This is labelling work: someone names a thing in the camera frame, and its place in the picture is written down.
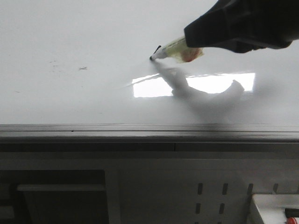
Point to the black item in bin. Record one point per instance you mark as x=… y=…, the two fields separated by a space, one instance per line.
x=289 y=212

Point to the white plastic bin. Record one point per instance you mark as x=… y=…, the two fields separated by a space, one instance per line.
x=270 y=208

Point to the white perforated pegboard panel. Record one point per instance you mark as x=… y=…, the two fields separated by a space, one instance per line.
x=197 y=196

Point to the red capped item in bin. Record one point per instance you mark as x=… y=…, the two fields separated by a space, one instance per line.
x=293 y=220

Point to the whiteboard with grey frame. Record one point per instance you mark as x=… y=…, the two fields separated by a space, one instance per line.
x=82 y=68

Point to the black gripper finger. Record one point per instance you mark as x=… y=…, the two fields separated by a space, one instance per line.
x=245 y=25

